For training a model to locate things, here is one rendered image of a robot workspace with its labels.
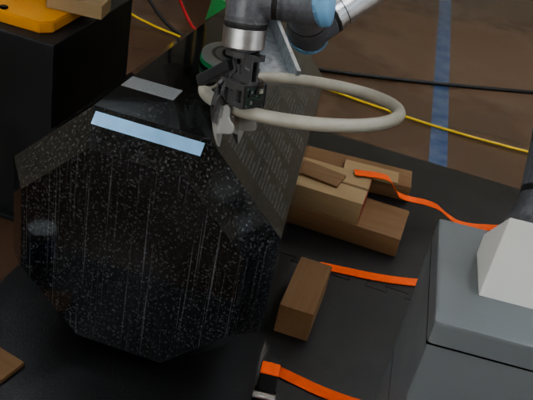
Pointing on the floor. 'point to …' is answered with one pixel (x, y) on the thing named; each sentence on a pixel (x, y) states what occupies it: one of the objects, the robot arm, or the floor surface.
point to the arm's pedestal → (459, 332)
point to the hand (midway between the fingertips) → (226, 138)
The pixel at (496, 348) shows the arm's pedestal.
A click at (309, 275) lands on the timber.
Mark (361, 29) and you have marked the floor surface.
